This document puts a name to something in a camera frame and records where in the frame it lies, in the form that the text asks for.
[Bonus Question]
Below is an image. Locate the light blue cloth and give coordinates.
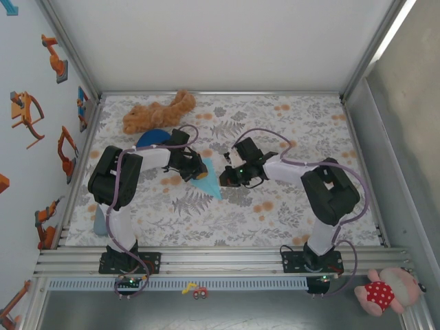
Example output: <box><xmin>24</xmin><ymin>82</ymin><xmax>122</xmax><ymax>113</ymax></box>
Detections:
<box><xmin>190</xmin><ymin>156</ymin><xmax>223</xmax><ymax>201</ymax></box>

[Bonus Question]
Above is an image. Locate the floral patterned table mat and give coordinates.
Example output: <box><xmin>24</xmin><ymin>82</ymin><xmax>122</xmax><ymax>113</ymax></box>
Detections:
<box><xmin>65</xmin><ymin>94</ymin><xmax>382</xmax><ymax>248</ymax></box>

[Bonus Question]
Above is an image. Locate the blue fabric cap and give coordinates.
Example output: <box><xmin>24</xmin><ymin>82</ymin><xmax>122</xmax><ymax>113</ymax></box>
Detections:
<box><xmin>136</xmin><ymin>129</ymin><xmax>173</xmax><ymax>148</ymax></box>

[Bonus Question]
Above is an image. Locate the brown teddy bear plush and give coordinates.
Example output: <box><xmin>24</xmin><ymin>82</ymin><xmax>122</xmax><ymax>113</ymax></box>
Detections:
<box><xmin>122</xmin><ymin>89</ymin><xmax>197</xmax><ymax>135</ymax></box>

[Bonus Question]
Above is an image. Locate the grey-blue soft object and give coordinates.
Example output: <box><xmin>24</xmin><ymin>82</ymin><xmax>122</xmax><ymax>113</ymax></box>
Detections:
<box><xmin>91</xmin><ymin>206</ymin><xmax>108</xmax><ymax>237</ymax></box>

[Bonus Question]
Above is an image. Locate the blue and orange sticker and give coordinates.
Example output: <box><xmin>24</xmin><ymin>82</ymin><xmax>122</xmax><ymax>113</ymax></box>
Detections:
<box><xmin>77</xmin><ymin>85</ymin><xmax>89</xmax><ymax>133</ymax></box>

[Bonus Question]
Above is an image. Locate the pink plush doll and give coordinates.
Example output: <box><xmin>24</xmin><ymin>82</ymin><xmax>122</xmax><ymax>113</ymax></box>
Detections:
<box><xmin>354</xmin><ymin>267</ymin><xmax>428</xmax><ymax>317</ymax></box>

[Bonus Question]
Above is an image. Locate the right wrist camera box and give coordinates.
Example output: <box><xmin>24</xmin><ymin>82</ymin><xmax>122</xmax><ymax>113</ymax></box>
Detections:
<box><xmin>225</xmin><ymin>151</ymin><xmax>243</xmax><ymax>168</ymax></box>

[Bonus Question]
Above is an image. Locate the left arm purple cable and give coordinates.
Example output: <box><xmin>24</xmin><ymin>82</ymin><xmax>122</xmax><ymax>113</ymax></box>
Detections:
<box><xmin>105</xmin><ymin>124</ymin><xmax>200</xmax><ymax>298</ymax></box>

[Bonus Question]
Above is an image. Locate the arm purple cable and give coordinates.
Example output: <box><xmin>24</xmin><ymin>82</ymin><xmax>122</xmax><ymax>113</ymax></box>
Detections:
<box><xmin>232</xmin><ymin>127</ymin><xmax>371</xmax><ymax>298</ymax></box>
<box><xmin>105</xmin><ymin>124</ymin><xmax>200</xmax><ymax>298</ymax></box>

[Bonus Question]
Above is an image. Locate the aluminium frame crossbar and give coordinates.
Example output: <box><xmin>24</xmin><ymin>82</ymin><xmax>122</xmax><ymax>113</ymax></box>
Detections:
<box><xmin>99</xmin><ymin>90</ymin><xmax>344</xmax><ymax>97</ymax></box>

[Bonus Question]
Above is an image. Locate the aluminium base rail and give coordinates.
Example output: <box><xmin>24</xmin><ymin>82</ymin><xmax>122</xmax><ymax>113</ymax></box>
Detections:
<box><xmin>33</xmin><ymin>244</ymin><xmax>413</xmax><ymax>278</ymax></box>

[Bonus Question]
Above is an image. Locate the thin black cable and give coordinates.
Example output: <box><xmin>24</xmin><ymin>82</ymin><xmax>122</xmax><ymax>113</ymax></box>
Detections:
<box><xmin>278</xmin><ymin>242</ymin><xmax>309</xmax><ymax>265</ymax></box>

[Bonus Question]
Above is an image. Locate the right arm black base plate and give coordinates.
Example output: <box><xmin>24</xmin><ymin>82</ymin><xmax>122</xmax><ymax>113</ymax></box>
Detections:
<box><xmin>280</xmin><ymin>250</ymin><xmax>344</xmax><ymax>274</ymax></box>

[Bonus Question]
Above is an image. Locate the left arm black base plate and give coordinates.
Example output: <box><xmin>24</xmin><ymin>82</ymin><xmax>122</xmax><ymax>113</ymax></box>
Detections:
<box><xmin>98</xmin><ymin>252</ymin><xmax>162</xmax><ymax>275</ymax></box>

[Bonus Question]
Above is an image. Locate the white slotted cable duct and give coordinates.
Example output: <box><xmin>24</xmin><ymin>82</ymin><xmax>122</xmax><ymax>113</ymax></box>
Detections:
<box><xmin>47</xmin><ymin>277</ymin><xmax>309</xmax><ymax>292</ymax></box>

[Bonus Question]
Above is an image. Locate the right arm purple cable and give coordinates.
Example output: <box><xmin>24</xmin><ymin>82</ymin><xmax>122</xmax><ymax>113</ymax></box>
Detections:
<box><xmin>232</xmin><ymin>127</ymin><xmax>371</xmax><ymax>298</ymax></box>

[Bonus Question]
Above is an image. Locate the aluminium frame post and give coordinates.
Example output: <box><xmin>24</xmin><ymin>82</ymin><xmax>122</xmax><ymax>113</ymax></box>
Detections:
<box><xmin>338</xmin><ymin>0</ymin><xmax>417</xmax><ymax>104</ymax></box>
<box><xmin>36</xmin><ymin>0</ymin><xmax>103</xmax><ymax>100</ymax></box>

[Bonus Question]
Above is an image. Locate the orange gripper wall sticker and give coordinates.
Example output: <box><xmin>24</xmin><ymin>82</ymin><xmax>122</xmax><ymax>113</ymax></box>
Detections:
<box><xmin>9</xmin><ymin>91</ymin><xmax>45</xmax><ymax>151</ymax></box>

